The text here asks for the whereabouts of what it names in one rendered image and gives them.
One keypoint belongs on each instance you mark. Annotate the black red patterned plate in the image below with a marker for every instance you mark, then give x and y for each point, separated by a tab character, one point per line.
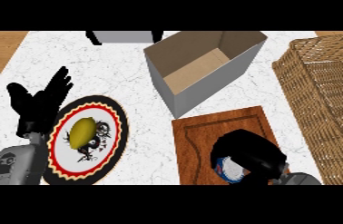
110	137

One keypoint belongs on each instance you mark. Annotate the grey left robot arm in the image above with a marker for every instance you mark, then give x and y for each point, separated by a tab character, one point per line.
20	162

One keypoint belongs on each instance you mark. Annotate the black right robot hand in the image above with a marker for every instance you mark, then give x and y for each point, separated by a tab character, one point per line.
250	152

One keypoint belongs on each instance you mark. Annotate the yellow lemon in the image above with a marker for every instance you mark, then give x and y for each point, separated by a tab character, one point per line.
82	133

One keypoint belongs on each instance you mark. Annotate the brown wicker basket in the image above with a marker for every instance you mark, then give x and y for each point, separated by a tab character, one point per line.
315	106

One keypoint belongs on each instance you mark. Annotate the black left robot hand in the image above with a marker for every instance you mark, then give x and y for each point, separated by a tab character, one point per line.
37	105

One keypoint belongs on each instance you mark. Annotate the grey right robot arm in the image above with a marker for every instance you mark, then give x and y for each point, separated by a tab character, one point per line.
297	179

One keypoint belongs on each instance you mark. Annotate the blue and white can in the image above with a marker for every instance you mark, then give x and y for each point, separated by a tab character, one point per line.
229	170

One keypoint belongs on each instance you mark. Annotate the grey open cardboard box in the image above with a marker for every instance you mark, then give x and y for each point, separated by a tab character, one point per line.
201	64

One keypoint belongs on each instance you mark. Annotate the grey appliance with black legs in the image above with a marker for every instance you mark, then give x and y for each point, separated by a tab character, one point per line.
123	36

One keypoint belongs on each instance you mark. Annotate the brown wooden cutting board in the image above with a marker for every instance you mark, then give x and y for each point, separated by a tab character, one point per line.
201	143

